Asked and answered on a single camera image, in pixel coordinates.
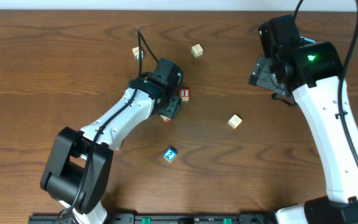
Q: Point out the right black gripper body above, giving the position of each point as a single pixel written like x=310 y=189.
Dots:
x=260 y=74

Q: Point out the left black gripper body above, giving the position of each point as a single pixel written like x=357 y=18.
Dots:
x=172 y=107

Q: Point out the red letter I block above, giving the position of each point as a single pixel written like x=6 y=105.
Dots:
x=184 y=94

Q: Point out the blue number 2 block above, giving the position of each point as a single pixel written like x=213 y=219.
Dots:
x=170 y=154

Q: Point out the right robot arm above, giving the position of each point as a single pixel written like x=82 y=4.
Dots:
x=305 y=73

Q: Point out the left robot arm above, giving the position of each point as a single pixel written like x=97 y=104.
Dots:
x=76 y=173

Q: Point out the green-sided wooden block left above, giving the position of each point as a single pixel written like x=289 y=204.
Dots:
x=138 y=53

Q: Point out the green-sided wooden block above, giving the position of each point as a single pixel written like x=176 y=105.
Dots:
x=138 y=53
x=197 y=50

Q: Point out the green-sided wooden block right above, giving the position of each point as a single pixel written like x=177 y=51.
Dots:
x=197 y=50

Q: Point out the plain letter B wooden block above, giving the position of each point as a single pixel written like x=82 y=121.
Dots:
x=234 y=121

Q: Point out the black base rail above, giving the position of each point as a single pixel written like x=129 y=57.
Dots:
x=243 y=218

